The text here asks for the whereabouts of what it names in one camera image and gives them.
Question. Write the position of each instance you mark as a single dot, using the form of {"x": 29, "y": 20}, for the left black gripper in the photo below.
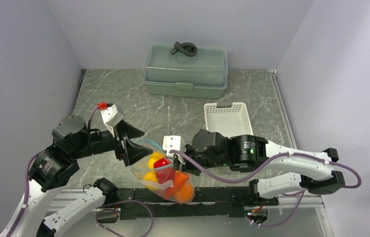
{"x": 132, "y": 152}

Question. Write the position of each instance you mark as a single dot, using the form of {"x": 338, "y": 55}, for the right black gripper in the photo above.
{"x": 186, "y": 167}

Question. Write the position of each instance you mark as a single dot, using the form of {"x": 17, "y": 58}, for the white perforated plastic basket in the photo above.
{"x": 229, "y": 119}

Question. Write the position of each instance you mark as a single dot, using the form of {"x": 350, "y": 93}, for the small yellow fruit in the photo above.
{"x": 150, "y": 177}

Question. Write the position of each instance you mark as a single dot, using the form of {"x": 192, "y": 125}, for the red orange carrot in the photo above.
{"x": 179, "y": 180}

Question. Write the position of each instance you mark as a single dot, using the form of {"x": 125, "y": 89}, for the clear zip top bag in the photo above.
{"x": 140, "y": 168}

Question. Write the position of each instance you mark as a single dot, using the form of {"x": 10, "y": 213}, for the red bell pepper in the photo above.
{"x": 163, "y": 170}

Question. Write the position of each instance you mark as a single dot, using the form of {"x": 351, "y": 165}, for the yellow lemon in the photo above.
{"x": 154, "y": 157}

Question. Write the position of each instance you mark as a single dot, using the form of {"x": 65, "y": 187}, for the orange tangerine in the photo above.
{"x": 185, "y": 193}

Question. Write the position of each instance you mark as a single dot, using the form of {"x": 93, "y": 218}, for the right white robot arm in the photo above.
{"x": 272, "y": 169}

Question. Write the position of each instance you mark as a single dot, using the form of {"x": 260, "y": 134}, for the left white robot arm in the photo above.
{"x": 49, "y": 171}

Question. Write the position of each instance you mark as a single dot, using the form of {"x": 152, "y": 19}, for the green plastic storage box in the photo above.
{"x": 170, "y": 72}

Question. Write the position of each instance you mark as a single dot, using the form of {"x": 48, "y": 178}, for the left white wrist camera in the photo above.
{"x": 111, "y": 116}

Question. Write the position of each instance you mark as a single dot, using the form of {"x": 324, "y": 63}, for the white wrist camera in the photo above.
{"x": 173, "y": 142}
{"x": 111, "y": 116}

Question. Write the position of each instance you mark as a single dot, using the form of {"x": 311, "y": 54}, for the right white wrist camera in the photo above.
{"x": 173, "y": 142}

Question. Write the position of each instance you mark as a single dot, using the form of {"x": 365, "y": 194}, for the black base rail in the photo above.
{"x": 222, "y": 201}

